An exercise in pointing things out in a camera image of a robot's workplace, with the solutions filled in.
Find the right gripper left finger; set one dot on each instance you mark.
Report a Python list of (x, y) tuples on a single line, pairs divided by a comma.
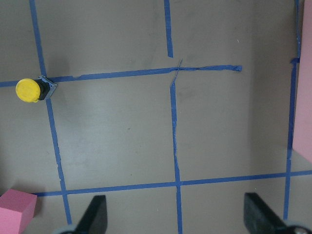
[(95, 218)]

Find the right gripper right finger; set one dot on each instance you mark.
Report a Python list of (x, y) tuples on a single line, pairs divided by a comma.
[(259, 218)]

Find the yellow push button switch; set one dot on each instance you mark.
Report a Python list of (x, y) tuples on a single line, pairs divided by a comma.
[(34, 90)]

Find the pink cube centre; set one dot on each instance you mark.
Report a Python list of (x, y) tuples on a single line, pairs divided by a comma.
[(16, 211)]

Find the pink plastic bin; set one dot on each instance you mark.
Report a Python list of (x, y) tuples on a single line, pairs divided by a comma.
[(302, 138)]

